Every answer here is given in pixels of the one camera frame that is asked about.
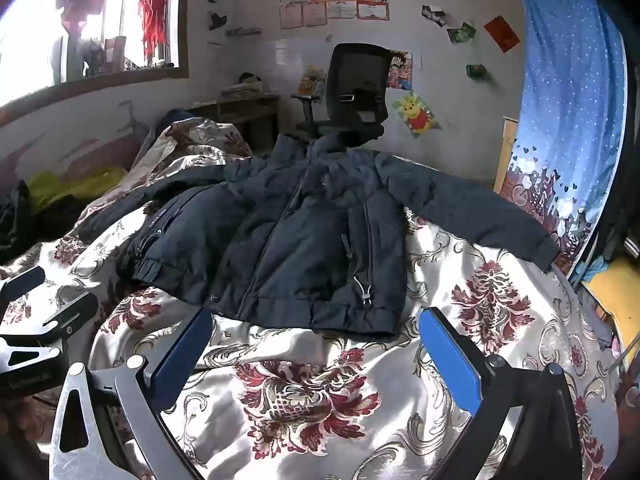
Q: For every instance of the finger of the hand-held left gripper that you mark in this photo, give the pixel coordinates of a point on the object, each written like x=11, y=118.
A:
x=65, y=312
x=22, y=282

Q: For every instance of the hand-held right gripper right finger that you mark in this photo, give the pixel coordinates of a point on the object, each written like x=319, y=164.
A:
x=450, y=360

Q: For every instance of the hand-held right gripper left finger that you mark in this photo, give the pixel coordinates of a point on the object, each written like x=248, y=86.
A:
x=182, y=355

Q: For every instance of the dark navy padded jacket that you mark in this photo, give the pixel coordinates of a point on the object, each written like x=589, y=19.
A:
x=300, y=240

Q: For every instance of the dark cloth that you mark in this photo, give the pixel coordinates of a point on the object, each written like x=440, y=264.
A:
x=15, y=220

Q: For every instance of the yellow-green cloth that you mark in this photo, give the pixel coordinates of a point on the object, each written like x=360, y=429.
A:
x=75, y=182

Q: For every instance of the floral white and red blanket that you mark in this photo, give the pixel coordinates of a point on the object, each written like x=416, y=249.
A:
x=310, y=360

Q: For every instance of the yellow board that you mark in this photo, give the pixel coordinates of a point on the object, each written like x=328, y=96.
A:
x=617, y=290

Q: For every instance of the light wooden board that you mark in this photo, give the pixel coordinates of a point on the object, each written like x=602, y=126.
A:
x=506, y=155

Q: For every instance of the window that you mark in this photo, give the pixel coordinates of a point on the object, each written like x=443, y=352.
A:
x=30, y=35

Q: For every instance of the wooden desk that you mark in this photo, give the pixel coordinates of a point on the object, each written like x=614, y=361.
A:
x=240, y=107

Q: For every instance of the red hanging cloth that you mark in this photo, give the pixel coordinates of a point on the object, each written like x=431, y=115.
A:
x=151, y=15

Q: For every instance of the blue dotted curtain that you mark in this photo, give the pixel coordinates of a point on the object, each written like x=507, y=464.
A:
x=565, y=85

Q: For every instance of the black mesh office chair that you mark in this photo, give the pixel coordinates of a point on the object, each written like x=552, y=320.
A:
x=357, y=75

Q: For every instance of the yellow bear wall sticker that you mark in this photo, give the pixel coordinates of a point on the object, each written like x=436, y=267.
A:
x=417, y=115

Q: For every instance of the small green wall box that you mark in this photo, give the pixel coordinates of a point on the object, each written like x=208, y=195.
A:
x=477, y=71

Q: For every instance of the cartoon figure wall poster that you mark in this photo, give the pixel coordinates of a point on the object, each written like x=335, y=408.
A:
x=402, y=71

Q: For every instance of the green wall photo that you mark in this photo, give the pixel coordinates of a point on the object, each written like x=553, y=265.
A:
x=461, y=34

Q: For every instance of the black wall decoration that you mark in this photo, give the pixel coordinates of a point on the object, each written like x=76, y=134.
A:
x=217, y=21

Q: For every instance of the small wall shelf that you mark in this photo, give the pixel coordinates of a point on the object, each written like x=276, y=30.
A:
x=242, y=31

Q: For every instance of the red paper on wall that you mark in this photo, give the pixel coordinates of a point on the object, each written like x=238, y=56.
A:
x=501, y=33

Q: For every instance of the black and white wall photo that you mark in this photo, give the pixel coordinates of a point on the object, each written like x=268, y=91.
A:
x=434, y=15

